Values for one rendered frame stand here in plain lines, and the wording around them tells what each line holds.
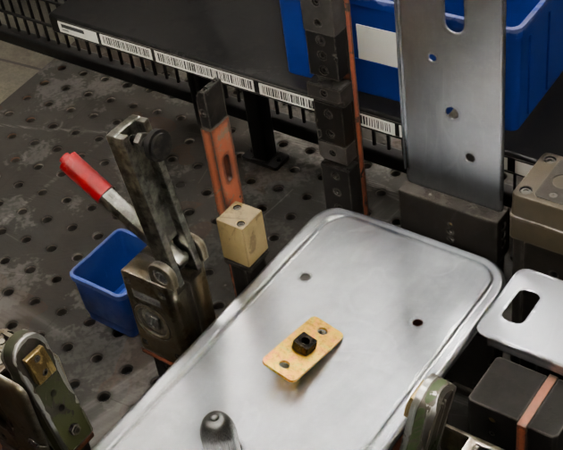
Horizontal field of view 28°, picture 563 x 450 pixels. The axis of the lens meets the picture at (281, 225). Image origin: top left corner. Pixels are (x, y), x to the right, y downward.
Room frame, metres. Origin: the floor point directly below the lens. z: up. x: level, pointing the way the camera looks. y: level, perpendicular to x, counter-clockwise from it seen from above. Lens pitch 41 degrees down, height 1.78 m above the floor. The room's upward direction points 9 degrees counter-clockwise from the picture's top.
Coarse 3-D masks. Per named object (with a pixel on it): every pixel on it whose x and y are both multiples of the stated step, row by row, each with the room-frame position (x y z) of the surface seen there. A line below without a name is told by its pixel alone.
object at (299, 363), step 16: (320, 320) 0.75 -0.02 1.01; (304, 336) 0.71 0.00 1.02; (320, 336) 0.72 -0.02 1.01; (336, 336) 0.72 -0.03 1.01; (272, 352) 0.70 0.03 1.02; (288, 352) 0.70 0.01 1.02; (304, 352) 0.70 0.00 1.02; (320, 352) 0.70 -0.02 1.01; (272, 368) 0.68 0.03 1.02; (288, 368) 0.68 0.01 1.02; (304, 368) 0.68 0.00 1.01
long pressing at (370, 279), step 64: (320, 256) 0.84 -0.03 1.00; (384, 256) 0.83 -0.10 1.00; (448, 256) 0.81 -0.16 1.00; (256, 320) 0.77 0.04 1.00; (384, 320) 0.74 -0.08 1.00; (448, 320) 0.73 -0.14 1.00; (192, 384) 0.70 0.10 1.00; (256, 384) 0.69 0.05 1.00; (320, 384) 0.67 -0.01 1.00; (384, 384) 0.66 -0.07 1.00; (128, 448) 0.64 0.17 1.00; (192, 448) 0.62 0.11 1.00; (256, 448) 0.61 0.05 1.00; (320, 448) 0.60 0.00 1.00; (384, 448) 0.59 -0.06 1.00
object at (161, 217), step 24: (144, 120) 0.82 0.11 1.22; (120, 144) 0.80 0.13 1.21; (144, 144) 0.79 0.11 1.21; (168, 144) 0.80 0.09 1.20; (120, 168) 0.81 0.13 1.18; (144, 168) 0.81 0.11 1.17; (144, 192) 0.79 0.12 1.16; (168, 192) 0.81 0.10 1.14; (144, 216) 0.80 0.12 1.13; (168, 216) 0.81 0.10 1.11; (168, 240) 0.80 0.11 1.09; (192, 240) 0.81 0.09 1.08; (168, 264) 0.78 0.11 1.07; (192, 264) 0.80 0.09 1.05
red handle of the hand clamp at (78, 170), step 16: (64, 160) 0.87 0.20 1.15; (80, 160) 0.88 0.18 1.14; (80, 176) 0.86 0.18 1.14; (96, 176) 0.86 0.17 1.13; (96, 192) 0.85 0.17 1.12; (112, 192) 0.85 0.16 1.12; (112, 208) 0.84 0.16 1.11; (128, 208) 0.84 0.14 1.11; (128, 224) 0.83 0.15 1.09; (144, 240) 0.82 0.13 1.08; (176, 256) 0.80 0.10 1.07
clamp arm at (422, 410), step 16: (432, 384) 0.55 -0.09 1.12; (448, 384) 0.55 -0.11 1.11; (416, 400) 0.55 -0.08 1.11; (432, 400) 0.54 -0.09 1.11; (448, 400) 0.55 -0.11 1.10; (416, 416) 0.54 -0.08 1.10; (432, 416) 0.54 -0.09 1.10; (416, 432) 0.54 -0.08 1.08; (432, 432) 0.54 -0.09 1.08; (400, 448) 0.55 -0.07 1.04; (416, 448) 0.54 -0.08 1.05; (432, 448) 0.56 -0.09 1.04
